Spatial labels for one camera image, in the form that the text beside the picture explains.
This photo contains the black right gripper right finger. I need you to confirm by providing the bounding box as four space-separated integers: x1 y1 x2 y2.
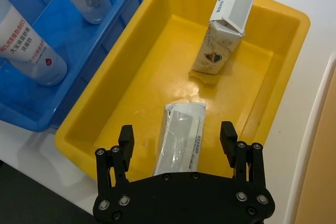
219 121 267 188

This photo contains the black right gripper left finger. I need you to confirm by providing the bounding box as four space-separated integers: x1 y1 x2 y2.
94 124 136 196

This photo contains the silver and white creased box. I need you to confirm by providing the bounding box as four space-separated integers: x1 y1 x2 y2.
153 101 207 178

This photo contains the yellow plastic bin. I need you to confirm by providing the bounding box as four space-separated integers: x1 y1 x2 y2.
54 0 311 183

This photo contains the white carton with flower drawing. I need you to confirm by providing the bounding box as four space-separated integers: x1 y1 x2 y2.
188 20 246 76

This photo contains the blue plastic bin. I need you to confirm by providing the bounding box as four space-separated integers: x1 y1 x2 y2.
0 0 148 133

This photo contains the white tube with red print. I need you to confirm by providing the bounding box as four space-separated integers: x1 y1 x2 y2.
0 0 68 87

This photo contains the white box with silver panel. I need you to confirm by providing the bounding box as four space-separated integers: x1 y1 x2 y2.
209 0 261 35

